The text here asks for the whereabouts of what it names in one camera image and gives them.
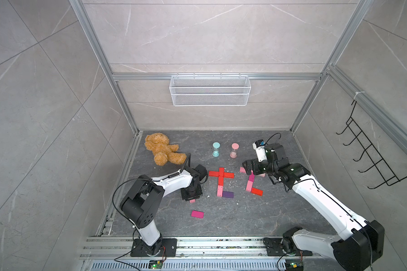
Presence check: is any black wire hook rack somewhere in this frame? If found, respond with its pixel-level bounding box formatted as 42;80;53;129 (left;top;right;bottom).
336;100;407;190

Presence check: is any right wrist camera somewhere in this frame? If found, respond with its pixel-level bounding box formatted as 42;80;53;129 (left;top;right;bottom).
253;140;267;162

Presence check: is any white wire mesh basket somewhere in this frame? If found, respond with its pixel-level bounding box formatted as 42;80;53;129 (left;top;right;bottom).
169;75;251;107

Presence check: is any brown teddy bear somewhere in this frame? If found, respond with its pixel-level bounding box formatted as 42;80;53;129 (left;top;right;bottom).
144;133;187;166

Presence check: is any teal sand timer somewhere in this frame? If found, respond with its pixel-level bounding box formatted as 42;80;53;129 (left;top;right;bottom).
212;142;220;157

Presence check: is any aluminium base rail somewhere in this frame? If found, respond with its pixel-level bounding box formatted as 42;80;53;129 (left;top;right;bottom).
78;236;342;271

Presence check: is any magenta block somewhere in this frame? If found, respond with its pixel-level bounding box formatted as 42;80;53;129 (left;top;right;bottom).
248;174;255;182
191;210;204;219

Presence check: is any purple block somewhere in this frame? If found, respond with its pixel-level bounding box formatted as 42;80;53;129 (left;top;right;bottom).
222;191;234;198

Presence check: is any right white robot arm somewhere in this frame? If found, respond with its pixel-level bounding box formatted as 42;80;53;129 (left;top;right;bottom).
242;140;385;271

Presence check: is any red block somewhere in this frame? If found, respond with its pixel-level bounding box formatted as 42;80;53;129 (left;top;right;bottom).
218;176;224;186
223;172;235;178
251;187;263;196
209;171;219;177

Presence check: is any light pink block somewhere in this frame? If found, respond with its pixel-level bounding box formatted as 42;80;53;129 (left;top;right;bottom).
246;181;253;192

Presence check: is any pink sand timer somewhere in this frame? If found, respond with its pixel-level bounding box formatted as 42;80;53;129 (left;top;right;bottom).
230;143;239;159

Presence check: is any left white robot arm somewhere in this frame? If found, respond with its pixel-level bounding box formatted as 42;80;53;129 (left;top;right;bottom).
119;165;208;256

